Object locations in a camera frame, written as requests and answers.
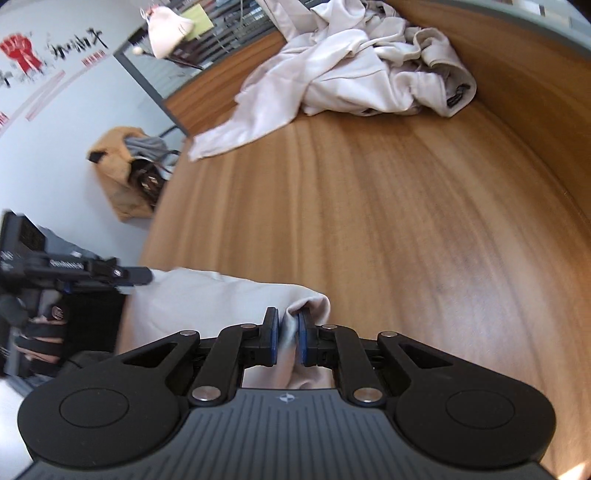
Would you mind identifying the yellow paper note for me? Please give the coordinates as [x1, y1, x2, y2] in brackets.
[182, 4, 214, 43]

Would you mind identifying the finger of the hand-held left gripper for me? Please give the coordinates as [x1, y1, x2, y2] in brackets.
[108, 264, 154, 289]

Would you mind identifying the grey cloth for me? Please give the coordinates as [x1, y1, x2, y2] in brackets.
[122, 136, 170, 161]

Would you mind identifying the tan fabric bag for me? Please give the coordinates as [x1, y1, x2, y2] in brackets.
[87, 126, 182, 223]

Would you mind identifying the person's left hand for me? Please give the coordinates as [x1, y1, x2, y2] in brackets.
[0, 294, 68, 376]

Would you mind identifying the white collared shirt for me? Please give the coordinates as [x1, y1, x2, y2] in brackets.
[115, 268, 332, 389]

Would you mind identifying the red fist wall poster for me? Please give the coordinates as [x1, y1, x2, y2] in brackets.
[0, 27, 117, 121]

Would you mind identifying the beige satin garment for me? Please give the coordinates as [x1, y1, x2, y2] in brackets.
[188, 0, 477, 162]

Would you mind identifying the long striped glass desk partition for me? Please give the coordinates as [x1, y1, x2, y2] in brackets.
[480, 0, 591, 44]

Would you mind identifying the white perforated cap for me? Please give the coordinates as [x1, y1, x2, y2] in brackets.
[139, 4, 195, 60]

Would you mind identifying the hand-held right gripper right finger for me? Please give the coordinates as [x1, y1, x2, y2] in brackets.
[297, 311, 455, 408]

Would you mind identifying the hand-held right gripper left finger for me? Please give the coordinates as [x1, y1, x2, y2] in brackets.
[115, 307, 280, 408]

